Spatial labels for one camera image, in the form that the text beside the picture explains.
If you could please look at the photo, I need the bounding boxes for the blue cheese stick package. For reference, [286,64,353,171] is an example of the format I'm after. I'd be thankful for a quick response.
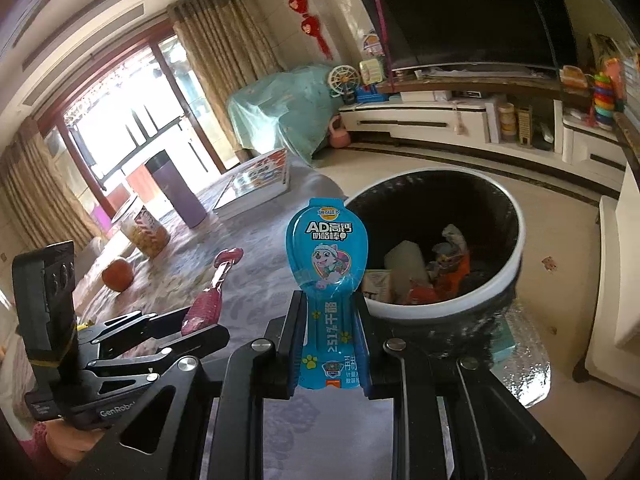
[285,197,369,390]

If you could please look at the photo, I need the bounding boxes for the black white-rimmed trash bin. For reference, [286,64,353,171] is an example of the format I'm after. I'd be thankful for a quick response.
[346,168,526,356]

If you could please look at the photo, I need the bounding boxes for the orange round fruit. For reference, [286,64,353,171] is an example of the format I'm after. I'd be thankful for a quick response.
[101,258,134,292]

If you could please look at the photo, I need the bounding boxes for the left beige curtain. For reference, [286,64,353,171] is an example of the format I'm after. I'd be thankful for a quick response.
[1,117,102,254]

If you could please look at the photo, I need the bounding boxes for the beige curtain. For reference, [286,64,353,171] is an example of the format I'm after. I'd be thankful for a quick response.
[1,117,102,254]
[167,0,282,162]

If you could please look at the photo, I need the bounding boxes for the silver foil mat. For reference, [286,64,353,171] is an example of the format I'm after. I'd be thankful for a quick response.
[491,300,551,408]

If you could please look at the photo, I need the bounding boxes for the teal box under bin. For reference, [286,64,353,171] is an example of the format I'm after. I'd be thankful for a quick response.
[490,318,516,364]

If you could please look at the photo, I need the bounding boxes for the snack jar with red label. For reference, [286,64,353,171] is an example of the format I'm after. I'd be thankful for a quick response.
[120,206,170,259]

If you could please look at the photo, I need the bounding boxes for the grey patterned tablecloth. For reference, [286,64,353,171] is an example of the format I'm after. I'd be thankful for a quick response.
[74,150,428,479]

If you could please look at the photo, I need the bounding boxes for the purple thermos bottle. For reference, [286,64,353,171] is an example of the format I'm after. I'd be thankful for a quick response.
[145,150,207,229]

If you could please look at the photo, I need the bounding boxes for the red white flat box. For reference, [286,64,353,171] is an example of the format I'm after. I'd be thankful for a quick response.
[214,148,290,220]

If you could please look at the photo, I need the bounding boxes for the teal covered furniture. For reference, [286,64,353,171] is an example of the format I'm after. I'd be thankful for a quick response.
[227,64,341,164]

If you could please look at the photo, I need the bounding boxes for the right beige curtain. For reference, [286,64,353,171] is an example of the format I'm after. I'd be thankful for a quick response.
[167,0,282,162]

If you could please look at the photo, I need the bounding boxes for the white TV cabinet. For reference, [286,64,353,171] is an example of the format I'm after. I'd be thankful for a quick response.
[340,98,627,192]

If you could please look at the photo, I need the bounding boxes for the pink kettlebell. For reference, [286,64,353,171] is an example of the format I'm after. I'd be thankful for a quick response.
[328,115,352,148]

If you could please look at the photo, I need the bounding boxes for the ferris wheel toy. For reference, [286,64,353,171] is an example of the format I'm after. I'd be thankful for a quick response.
[328,65,360,98]

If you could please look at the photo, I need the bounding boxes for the black television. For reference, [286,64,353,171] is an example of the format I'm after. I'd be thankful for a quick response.
[361,0,578,70]

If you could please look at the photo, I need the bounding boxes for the colourful ring stacker toy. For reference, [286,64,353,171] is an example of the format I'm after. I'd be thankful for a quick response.
[592,73,616,130]

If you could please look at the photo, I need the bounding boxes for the red hanging wall decoration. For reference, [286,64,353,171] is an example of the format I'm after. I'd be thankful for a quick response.
[288,0,334,61]

